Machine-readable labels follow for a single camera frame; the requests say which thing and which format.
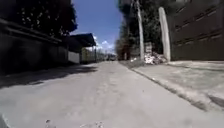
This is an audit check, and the grey concrete road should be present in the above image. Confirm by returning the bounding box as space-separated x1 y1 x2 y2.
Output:
0 60 224 128

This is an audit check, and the building with dark roof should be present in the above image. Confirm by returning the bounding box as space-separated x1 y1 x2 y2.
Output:
64 32 98 65

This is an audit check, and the pile of pale rubble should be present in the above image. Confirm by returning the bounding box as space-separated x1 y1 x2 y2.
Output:
130 51 168 66

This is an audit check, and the thin concrete pole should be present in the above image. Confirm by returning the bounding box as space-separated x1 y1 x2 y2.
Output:
135 0 146 62

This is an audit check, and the group of trees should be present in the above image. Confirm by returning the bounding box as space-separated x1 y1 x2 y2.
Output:
114 0 176 61

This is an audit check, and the thick concrete pole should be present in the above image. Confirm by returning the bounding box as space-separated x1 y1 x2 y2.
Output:
158 6 172 63

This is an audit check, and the pale concrete side apron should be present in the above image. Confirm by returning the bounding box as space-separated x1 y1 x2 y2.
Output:
131 60 224 113

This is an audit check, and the dark leafy tree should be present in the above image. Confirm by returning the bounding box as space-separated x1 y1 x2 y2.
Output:
0 0 79 38

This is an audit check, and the dark slatted fence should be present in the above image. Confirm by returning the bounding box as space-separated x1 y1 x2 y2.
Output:
166 0 224 62

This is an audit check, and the dark boundary wall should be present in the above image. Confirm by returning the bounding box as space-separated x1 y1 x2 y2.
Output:
0 18 70 76

